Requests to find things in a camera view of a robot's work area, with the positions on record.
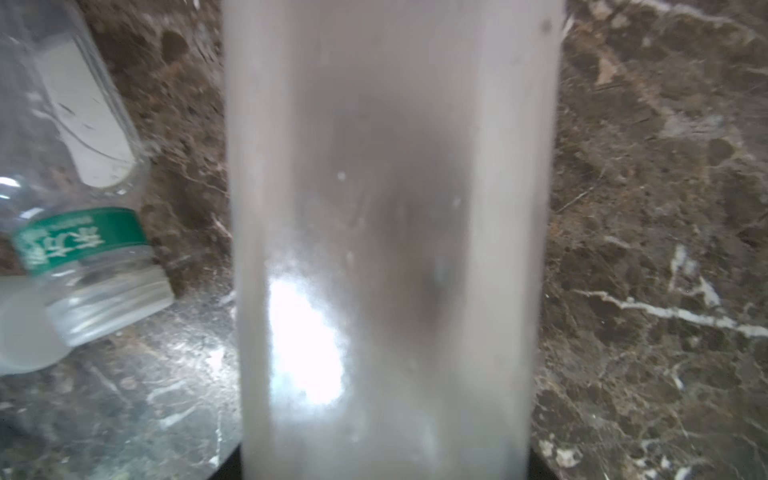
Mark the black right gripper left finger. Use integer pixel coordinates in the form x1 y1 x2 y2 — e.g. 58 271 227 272
208 445 243 480

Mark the clear bottle green ring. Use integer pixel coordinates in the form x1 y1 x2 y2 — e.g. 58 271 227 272
0 0 176 377

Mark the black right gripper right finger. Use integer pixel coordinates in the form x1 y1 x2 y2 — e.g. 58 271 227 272
527 448 559 480

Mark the frosted clear long bottle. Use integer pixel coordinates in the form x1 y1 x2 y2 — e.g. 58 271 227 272
222 1 565 479

